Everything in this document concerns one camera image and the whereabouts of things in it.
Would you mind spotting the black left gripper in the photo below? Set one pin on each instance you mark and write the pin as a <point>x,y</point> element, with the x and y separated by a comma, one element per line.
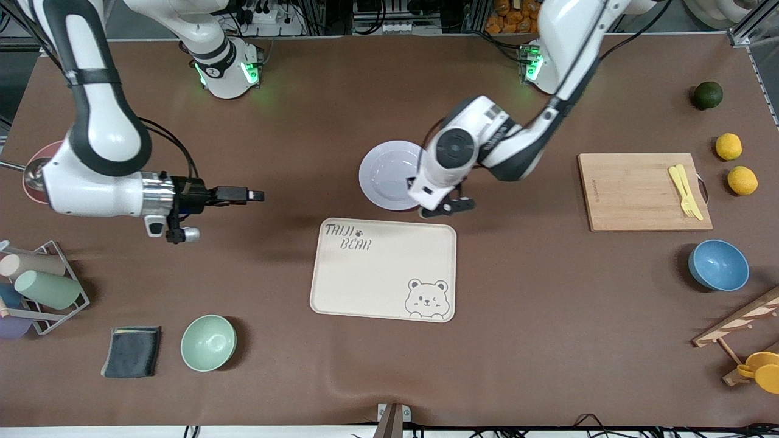
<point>410,182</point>

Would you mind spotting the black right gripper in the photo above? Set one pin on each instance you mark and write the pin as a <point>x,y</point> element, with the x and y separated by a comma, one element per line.
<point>190,196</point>

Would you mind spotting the lavender round plate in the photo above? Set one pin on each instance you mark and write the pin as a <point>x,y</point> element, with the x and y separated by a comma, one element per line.
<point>383,176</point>

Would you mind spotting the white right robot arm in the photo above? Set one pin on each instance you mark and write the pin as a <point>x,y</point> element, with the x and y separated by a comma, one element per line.
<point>103,134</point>

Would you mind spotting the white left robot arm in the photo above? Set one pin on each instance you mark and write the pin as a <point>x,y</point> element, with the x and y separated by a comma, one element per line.
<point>572,36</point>

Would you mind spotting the cream bear print tray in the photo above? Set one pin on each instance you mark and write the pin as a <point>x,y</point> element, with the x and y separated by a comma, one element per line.
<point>377,274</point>

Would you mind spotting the light green bowl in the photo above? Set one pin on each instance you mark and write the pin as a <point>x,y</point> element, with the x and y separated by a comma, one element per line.
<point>208,344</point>

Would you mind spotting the white power strip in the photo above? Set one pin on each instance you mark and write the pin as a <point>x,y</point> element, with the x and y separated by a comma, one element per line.
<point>277,25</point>
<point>411,27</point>

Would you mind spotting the bamboo cutting board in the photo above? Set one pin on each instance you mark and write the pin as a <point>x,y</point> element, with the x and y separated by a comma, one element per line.
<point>633,194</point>

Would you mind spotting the dark grey folded cloth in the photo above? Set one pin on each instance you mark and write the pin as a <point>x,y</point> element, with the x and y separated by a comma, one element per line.
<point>131,353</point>

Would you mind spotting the bag of bread rolls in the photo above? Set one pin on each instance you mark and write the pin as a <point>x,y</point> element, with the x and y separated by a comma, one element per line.
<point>508,21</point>

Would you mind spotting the silver metal scoop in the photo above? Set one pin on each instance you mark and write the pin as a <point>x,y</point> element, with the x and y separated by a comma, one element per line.
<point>38,173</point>

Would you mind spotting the pink bowl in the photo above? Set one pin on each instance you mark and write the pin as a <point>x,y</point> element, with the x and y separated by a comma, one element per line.
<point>31,192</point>

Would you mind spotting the mint green cup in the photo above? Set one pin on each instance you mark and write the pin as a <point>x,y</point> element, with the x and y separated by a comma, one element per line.
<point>48,289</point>

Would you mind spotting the beige cup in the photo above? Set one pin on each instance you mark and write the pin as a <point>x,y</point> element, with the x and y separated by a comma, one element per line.
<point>30,266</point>

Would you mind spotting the yellow plastic fork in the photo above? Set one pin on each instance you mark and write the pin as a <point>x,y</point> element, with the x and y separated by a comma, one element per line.
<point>673,175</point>

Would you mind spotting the yellow plastic knife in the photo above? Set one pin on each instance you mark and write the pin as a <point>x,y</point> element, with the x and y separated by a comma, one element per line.
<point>682,173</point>

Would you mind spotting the blue cup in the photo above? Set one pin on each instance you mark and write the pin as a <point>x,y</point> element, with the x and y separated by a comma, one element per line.
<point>9,296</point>

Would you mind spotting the purple cup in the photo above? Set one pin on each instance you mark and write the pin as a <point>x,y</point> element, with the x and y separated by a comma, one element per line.
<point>13,327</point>

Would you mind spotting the blue bowl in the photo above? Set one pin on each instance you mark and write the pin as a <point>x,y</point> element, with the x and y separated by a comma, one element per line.
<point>721,267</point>

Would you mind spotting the dark green lime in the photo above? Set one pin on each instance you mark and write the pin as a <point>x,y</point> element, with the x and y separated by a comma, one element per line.
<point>709,95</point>

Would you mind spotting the yellow lemon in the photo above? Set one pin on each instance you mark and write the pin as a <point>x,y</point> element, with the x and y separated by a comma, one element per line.
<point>742,181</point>
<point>728,146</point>

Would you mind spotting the wooden peg rack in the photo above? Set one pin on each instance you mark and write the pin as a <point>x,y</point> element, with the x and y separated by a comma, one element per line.
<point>730,325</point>

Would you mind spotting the yellow plastic cup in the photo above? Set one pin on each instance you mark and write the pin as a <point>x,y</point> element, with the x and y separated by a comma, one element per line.
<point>767,371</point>

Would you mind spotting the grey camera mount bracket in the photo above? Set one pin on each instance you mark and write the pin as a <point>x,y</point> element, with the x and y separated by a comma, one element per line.
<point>392,423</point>

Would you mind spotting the aluminium frame profile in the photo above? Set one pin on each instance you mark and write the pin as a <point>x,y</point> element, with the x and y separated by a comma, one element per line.
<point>739,39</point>

